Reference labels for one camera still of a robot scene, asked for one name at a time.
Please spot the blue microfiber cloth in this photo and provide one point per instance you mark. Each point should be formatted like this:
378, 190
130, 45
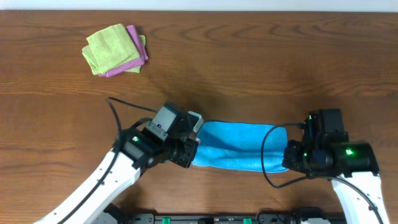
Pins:
241, 146

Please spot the green folded cloth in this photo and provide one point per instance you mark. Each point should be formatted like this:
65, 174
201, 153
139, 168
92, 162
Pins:
108, 48

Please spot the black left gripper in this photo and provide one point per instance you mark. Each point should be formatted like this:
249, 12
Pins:
190, 146

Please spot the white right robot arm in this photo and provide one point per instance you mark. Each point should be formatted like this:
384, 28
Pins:
351, 167

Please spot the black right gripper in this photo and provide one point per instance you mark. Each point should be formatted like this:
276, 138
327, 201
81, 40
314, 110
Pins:
288, 157

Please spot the pink folded cloth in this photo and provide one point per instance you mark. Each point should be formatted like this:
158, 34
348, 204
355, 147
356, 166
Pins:
139, 56

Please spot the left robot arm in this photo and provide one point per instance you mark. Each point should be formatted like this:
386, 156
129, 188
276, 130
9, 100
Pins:
145, 144

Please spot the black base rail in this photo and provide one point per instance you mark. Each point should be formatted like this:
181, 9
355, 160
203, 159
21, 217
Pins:
262, 218

